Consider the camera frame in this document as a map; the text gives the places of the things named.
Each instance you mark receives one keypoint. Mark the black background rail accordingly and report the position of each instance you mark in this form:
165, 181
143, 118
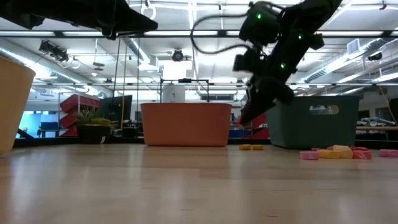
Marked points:
93, 84

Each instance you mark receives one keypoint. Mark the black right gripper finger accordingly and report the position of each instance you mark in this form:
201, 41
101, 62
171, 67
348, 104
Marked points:
247, 105
259, 107

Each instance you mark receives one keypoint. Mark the orange plastic bin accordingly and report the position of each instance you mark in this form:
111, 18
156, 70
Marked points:
186, 124

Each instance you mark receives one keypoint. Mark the wooden background table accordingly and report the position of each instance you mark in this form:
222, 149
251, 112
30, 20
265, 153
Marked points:
373, 127

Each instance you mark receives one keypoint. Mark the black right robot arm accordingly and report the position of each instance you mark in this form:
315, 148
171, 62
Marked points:
304, 18

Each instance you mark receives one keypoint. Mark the red bin rack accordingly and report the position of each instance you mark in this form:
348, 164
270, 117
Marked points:
77, 104
261, 133

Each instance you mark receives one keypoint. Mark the white ceiling vent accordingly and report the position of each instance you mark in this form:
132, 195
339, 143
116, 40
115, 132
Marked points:
353, 46

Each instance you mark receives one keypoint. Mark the pink Starburst candy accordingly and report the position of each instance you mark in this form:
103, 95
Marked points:
329, 148
309, 155
388, 153

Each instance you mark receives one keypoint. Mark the small potted green plant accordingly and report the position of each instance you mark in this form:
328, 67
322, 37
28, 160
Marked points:
91, 133

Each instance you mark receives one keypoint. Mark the white LED light bar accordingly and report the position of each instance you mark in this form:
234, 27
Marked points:
82, 33
351, 33
233, 33
180, 33
28, 33

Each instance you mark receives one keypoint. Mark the yellow plastic bin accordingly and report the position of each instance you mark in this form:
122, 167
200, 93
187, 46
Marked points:
15, 109

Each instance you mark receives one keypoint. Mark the teal plastic bin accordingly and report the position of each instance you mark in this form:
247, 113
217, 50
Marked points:
295, 127

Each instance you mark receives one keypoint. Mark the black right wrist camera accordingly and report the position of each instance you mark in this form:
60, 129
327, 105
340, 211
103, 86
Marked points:
245, 62

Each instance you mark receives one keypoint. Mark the dark background table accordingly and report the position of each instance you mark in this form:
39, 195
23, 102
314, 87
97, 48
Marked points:
49, 126

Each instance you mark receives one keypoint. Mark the small black box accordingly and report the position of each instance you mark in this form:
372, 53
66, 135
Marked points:
129, 132

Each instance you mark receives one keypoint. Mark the black aluminium table frame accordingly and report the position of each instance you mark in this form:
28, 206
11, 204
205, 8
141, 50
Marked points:
46, 142

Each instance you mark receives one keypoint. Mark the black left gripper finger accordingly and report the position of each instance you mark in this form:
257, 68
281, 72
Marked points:
124, 27
130, 14

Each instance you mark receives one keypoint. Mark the black overhead frame bar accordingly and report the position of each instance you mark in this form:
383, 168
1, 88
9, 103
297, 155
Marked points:
222, 33

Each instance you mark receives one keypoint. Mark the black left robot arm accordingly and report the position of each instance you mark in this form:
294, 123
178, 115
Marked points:
21, 9

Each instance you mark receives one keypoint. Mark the white cylindrical background object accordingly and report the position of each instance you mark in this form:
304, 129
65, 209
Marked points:
173, 93

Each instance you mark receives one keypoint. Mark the yellow Starburst candy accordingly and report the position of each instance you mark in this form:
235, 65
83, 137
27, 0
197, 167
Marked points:
329, 154
245, 147

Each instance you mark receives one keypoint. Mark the blue background bin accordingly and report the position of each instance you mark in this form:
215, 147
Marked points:
237, 133

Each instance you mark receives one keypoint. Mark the black ceiling speaker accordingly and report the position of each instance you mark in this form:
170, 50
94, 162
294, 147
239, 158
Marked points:
374, 56

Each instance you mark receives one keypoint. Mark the black ceiling camera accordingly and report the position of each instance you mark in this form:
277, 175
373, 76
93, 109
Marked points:
178, 55

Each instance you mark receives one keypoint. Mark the black background monitor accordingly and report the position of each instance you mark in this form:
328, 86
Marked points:
115, 109

